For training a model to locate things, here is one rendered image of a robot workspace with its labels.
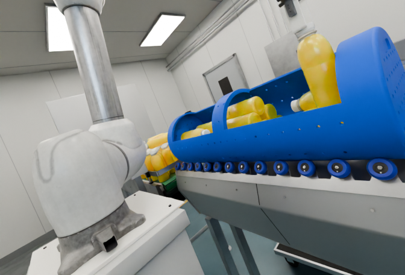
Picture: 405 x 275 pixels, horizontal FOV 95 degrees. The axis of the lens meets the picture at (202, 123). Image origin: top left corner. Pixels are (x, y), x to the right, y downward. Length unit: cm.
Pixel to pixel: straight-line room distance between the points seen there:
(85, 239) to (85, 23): 61
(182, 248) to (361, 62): 54
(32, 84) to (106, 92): 484
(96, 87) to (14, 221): 468
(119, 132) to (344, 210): 64
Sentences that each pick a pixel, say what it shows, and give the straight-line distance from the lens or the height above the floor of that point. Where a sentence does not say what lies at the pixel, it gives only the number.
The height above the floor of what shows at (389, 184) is 93.
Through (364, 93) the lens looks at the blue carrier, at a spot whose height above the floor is 113.
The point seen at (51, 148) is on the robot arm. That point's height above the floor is 125.
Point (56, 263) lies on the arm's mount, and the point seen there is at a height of 101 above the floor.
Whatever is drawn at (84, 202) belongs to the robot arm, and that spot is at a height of 112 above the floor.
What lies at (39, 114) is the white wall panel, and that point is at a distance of 531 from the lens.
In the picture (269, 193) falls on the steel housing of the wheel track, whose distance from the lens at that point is 67.
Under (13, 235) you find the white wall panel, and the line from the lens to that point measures 528.
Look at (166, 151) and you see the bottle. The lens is 128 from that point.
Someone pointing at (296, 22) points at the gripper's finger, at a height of 131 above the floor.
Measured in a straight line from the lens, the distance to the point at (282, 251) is 159.
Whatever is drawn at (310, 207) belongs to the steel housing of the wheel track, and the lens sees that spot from 61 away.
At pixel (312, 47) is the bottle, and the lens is 50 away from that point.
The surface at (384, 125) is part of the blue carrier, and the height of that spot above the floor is 106.
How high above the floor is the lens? 120
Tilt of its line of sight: 3 degrees down
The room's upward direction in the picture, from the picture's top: 22 degrees counter-clockwise
